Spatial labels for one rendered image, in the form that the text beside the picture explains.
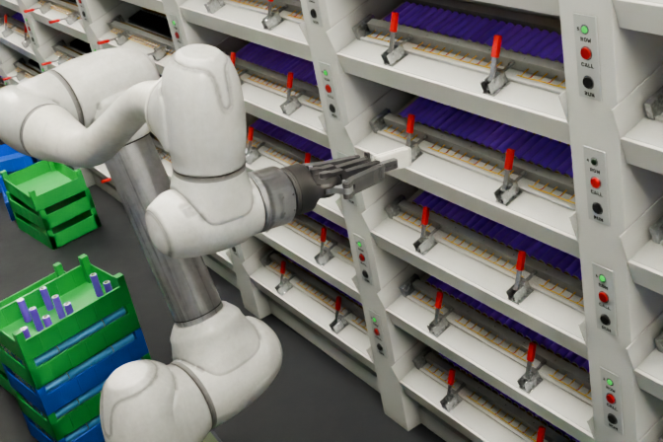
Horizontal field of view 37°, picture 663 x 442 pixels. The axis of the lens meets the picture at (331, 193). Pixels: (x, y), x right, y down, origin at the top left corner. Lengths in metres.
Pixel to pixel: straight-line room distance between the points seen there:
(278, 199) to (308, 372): 1.29
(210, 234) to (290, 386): 1.31
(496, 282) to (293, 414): 0.86
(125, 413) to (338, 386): 0.84
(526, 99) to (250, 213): 0.48
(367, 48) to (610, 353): 0.72
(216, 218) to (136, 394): 0.60
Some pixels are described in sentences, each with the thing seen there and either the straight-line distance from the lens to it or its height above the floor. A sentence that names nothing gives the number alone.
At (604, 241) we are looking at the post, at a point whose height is 0.77.
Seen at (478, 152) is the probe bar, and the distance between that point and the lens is 1.79.
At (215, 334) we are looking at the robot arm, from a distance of 1.93.
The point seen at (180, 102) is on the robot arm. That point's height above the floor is 1.14.
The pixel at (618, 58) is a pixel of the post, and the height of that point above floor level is 1.07.
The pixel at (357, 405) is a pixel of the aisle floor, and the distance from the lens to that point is 2.51.
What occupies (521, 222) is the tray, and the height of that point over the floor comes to 0.74.
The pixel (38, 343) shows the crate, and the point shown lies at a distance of 2.44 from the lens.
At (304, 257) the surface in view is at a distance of 2.44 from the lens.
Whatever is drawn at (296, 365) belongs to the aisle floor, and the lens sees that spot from 2.69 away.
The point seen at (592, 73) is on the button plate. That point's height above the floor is 1.04.
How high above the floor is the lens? 1.56
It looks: 26 degrees down
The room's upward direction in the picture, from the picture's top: 12 degrees counter-clockwise
